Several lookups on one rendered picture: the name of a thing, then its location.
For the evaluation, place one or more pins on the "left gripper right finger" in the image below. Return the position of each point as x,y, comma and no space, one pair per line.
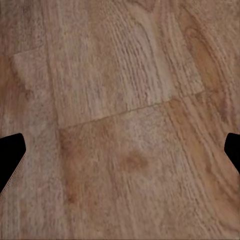
232,149

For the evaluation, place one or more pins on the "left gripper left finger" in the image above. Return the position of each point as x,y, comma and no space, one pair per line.
12,149

